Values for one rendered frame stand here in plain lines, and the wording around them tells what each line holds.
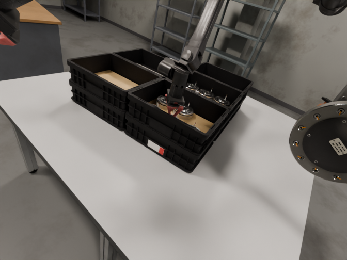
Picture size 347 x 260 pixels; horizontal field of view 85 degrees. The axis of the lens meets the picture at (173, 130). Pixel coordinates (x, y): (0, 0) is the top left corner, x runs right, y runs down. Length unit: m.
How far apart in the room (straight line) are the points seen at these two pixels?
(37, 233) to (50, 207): 0.17
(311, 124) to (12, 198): 1.68
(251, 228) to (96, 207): 0.56
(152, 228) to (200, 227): 0.17
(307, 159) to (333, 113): 0.13
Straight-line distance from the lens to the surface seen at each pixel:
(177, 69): 0.75
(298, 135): 0.58
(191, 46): 0.77
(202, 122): 0.98
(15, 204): 1.67
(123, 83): 1.16
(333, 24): 4.10
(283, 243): 0.90
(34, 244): 1.50
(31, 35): 2.71
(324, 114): 0.56
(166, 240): 0.70
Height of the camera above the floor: 1.33
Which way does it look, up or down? 36 degrees down
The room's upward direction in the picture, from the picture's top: 16 degrees clockwise
